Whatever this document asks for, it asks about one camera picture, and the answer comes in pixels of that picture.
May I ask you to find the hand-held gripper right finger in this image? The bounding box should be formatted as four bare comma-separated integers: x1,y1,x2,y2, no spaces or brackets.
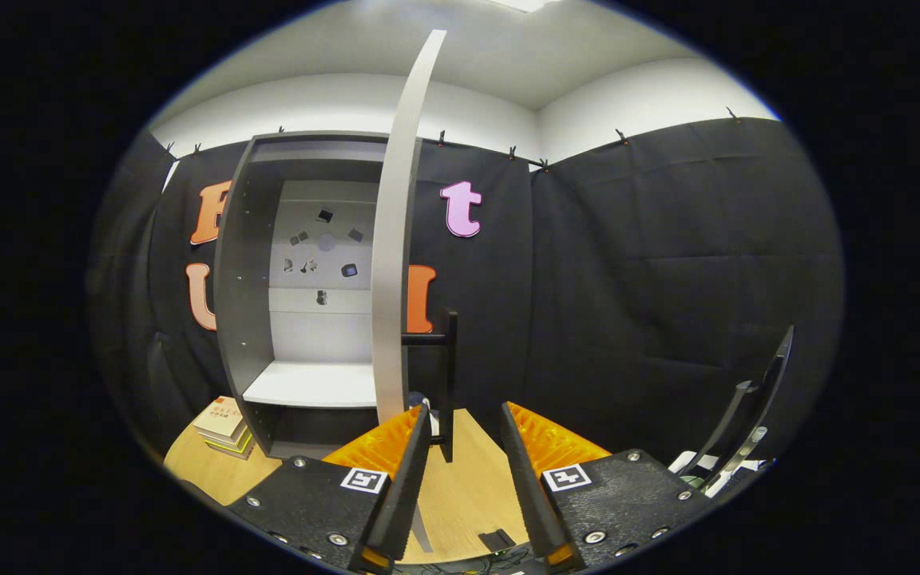
500,401,710,573

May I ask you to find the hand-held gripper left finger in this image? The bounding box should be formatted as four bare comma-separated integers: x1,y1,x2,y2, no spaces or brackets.
228,402,434,574

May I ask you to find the black door handle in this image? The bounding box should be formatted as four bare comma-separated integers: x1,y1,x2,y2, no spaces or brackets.
402,307,459,464

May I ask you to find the beige shoe cabinet door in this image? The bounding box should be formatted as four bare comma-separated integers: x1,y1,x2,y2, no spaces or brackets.
371,30,449,553

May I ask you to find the grey shoe cabinet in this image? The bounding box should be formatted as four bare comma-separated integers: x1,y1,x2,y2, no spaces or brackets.
212,130,421,460

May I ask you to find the white cabinet shelf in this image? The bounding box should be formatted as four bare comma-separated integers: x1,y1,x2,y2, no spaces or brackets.
242,359,379,410

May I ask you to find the stack of books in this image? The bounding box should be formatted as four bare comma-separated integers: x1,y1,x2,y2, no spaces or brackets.
192,395,257,460

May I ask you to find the row of black cloth clips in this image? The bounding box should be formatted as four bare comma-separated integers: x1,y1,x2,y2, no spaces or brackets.
163,106,742,173

